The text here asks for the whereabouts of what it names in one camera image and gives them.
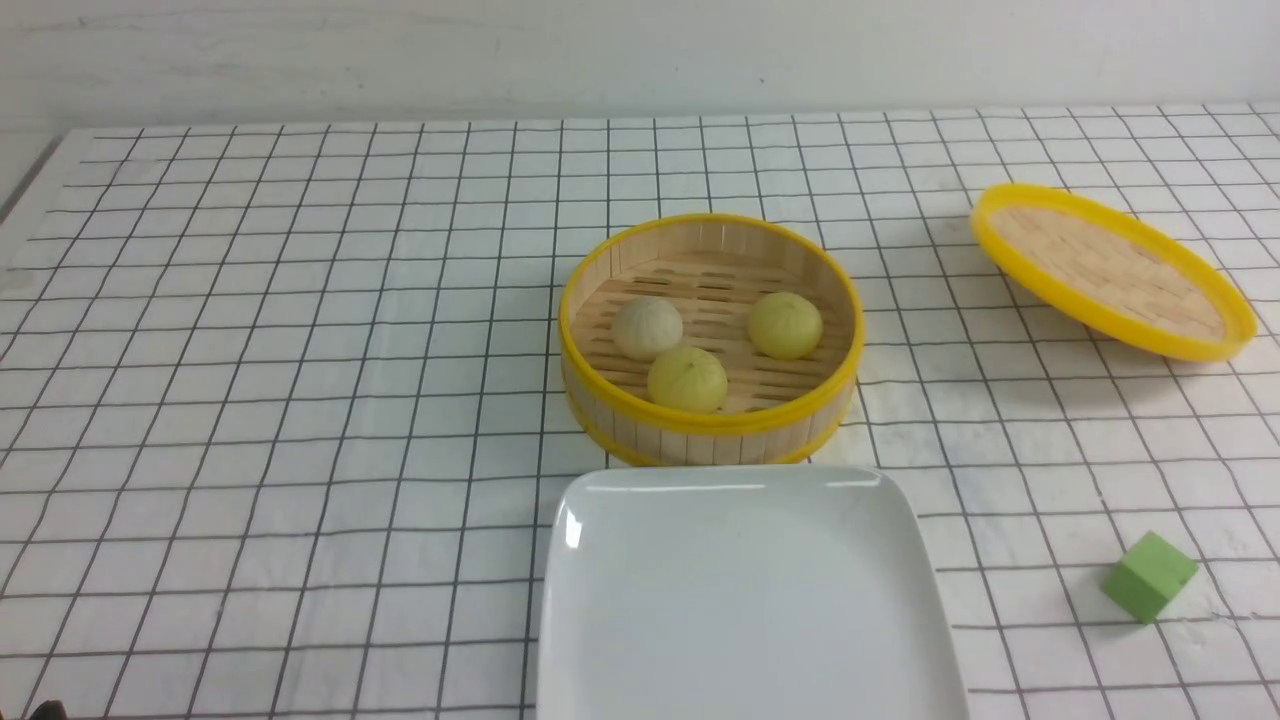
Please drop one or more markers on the white steamed bun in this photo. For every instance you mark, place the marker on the white steamed bun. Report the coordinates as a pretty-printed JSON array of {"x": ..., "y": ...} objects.
[{"x": 646, "y": 327}]

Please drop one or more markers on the yellow steamed bun front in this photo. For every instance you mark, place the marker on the yellow steamed bun front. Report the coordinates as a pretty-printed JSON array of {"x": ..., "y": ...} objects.
[{"x": 688, "y": 379}]

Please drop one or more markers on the yellow steamed bun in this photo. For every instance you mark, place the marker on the yellow steamed bun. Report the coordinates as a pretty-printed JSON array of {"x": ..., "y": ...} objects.
[
  {"x": 688, "y": 379},
  {"x": 785, "y": 326}
]

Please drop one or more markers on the white square plate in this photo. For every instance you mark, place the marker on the white square plate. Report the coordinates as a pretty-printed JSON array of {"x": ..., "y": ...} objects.
[{"x": 743, "y": 592}]

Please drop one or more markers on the white grid tablecloth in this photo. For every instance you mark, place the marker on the white grid tablecloth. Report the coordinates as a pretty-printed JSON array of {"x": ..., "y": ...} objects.
[{"x": 284, "y": 429}]

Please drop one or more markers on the yellow bamboo steamer lid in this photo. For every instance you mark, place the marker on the yellow bamboo steamer lid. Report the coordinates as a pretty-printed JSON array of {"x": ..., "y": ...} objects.
[{"x": 1118, "y": 276}]

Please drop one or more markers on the green cube block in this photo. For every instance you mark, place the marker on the green cube block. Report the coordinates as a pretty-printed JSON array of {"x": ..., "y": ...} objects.
[{"x": 1148, "y": 577}]

